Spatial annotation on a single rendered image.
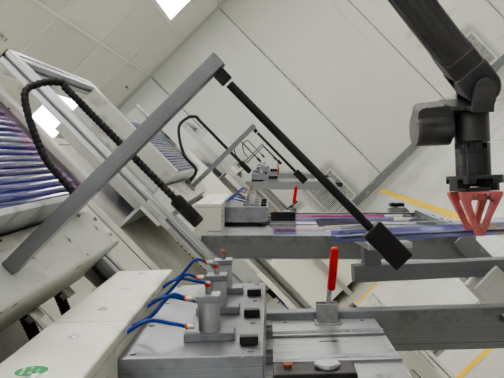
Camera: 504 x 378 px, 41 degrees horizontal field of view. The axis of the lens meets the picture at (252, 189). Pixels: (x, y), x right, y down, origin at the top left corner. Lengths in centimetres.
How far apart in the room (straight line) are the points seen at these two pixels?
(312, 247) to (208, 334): 110
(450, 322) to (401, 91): 760
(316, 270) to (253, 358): 475
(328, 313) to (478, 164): 37
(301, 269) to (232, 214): 333
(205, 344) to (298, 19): 796
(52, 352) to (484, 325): 64
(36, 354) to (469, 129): 79
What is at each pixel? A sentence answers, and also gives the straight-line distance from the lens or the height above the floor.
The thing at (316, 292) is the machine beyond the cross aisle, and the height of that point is 20.
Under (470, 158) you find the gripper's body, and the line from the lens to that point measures 115.
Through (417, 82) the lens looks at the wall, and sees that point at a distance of 861.
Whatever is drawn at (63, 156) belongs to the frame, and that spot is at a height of 145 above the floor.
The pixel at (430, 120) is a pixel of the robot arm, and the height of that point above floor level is 110.
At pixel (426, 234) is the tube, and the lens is 115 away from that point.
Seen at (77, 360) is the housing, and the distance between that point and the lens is 58.
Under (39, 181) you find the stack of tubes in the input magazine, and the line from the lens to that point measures 87.
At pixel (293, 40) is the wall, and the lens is 849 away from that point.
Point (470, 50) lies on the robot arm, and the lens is 111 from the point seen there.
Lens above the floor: 125
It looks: 1 degrees down
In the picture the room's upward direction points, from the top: 44 degrees counter-clockwise
